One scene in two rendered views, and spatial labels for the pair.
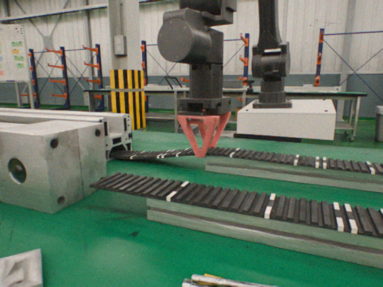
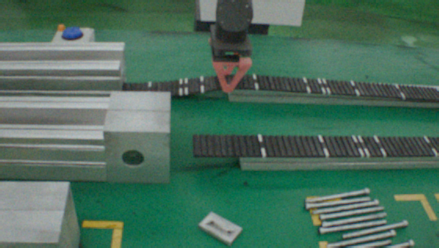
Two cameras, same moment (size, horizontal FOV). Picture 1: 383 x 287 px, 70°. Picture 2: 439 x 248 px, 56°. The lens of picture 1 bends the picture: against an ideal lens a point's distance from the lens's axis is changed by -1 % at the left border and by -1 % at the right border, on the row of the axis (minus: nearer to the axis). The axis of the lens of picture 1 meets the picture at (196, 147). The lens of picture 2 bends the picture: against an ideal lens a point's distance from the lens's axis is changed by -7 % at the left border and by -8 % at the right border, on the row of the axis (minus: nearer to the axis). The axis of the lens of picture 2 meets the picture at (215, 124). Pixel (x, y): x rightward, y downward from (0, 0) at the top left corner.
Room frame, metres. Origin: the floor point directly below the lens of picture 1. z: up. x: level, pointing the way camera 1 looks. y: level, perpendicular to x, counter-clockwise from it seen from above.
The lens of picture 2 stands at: (-0.14, 0.34, 1.23)
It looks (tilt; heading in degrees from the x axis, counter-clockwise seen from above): 36 degrees down; 331
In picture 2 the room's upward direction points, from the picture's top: 5 degrees clockwise
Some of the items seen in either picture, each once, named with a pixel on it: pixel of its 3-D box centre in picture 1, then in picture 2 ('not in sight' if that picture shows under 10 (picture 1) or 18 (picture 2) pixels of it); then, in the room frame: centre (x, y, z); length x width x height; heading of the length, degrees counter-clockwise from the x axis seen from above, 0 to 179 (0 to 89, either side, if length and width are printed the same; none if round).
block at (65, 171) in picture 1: (62, 158); (139, 131); (0.37, 0.19, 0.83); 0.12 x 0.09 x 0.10; 158
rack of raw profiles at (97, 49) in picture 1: (57, 78); not in sight; (9.89, 4.88, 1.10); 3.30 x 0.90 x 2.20; 67
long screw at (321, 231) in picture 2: not in sight; (353, 226); (0.11, -0.03, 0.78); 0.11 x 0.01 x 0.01; 75
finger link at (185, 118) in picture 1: (203, 129); (229, 66); (0.46, -0.01, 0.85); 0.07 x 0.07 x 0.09; 69
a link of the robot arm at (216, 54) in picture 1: (204, 48); not in sight; (0.47, -0.01, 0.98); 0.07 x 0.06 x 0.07; 152
